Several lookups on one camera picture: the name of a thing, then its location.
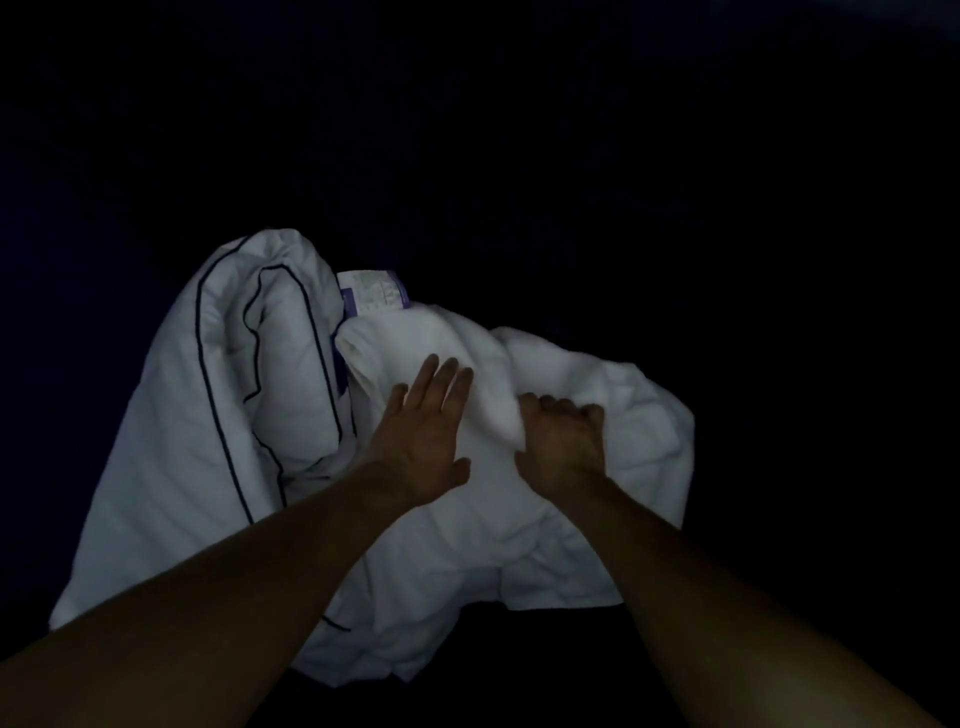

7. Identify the person's right hand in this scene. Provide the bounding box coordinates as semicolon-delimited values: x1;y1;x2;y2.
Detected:
512;391;607;505

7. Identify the person's left hand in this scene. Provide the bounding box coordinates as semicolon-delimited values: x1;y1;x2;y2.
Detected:
358;353;476;513

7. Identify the white towel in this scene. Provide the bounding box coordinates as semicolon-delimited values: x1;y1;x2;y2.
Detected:
333;302;697;613

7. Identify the person's left forearm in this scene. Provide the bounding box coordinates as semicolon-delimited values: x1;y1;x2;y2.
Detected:
0;461;410;728

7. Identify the person's right forearm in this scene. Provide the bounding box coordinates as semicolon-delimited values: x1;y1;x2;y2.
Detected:
558;476;943;728

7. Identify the white pillowcase black piping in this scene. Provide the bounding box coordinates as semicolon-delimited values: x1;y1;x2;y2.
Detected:
48;227;481;688

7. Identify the navy laundry hamper white frame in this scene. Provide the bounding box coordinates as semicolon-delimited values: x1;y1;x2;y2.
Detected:
0;0;960;728

